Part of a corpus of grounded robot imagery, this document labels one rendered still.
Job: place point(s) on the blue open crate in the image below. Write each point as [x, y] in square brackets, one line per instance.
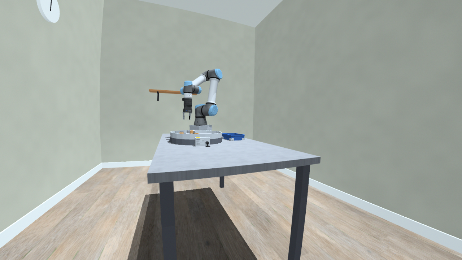
[233, 136]

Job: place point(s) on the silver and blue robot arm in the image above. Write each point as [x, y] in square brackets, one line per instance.
[202, 110]

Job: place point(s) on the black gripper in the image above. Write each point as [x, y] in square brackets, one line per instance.
[187, 104]

